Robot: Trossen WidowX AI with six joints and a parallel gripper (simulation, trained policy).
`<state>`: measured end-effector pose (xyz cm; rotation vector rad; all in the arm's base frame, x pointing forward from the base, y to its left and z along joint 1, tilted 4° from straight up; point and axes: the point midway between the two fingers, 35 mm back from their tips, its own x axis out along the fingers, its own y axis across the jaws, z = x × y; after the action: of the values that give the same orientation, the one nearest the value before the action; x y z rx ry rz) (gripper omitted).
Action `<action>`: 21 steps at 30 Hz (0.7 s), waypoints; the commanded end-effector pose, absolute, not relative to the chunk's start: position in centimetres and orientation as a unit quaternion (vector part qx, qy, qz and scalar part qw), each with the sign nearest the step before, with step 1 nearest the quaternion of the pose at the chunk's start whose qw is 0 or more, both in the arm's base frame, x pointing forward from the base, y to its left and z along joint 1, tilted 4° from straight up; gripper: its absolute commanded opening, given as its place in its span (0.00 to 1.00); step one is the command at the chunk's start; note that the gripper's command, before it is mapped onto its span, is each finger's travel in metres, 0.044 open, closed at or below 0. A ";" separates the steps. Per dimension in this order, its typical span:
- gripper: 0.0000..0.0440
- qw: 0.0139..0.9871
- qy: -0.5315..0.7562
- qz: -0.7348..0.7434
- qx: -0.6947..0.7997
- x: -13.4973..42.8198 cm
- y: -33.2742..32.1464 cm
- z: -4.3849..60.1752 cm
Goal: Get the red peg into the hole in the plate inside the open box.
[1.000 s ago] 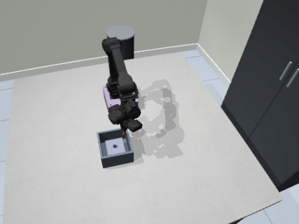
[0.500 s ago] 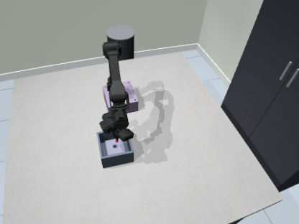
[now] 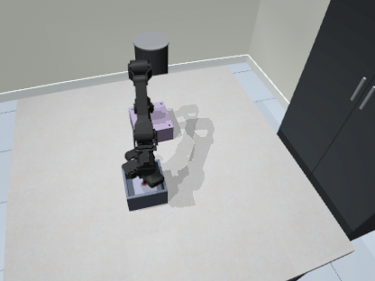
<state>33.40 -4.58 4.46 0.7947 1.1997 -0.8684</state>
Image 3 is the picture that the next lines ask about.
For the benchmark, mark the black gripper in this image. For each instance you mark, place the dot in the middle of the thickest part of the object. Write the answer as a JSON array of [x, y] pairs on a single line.
[[153, 180]]

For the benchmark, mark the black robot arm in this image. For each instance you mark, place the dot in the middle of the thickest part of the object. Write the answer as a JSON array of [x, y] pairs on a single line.
[[139, 71]]

